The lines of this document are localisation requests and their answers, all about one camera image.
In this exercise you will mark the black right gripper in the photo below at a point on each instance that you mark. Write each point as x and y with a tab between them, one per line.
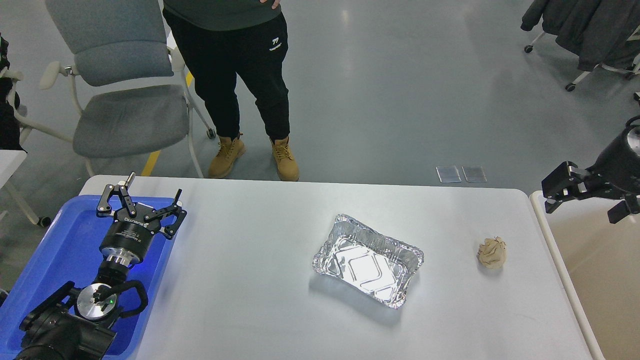
616	182

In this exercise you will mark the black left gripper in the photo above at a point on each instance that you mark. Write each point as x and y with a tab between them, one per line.
127	231

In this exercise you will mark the aluminium foil tray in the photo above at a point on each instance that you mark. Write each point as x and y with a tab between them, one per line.
377	265

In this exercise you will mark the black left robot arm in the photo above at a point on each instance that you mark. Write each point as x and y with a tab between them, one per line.
87	290

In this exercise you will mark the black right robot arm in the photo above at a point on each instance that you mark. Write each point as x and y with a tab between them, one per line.
623	150

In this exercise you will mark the blue plastic tray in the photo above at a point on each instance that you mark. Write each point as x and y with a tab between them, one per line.
70	251

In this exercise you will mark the white plastic bin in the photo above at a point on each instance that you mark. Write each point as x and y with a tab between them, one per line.
602	261

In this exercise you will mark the right floor plate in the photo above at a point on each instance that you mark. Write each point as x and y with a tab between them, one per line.
474	174

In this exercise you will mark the floor plate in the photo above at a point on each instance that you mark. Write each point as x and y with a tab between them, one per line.
474	174
448	174

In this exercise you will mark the crumpled beige paper ball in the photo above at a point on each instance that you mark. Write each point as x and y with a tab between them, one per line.
492	254

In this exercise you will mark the left floor plate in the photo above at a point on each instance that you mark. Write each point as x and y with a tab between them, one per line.
448	174

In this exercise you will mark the left tan boot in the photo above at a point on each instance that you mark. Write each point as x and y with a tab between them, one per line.
230	149

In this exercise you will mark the tan boot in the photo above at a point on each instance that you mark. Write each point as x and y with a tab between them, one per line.
286	164
230	149

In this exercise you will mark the grey office chair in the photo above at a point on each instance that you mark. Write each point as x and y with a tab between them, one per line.
114	41

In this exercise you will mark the white chair at left edge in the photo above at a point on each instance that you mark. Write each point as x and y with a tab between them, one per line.
14	126

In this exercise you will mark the right tan boot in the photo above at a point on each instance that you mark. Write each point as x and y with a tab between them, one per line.
286	164

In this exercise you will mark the chair with dark jackets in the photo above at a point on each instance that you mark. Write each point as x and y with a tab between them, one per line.
602	33

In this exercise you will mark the person in black trousers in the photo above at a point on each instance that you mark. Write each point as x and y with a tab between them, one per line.
223	40

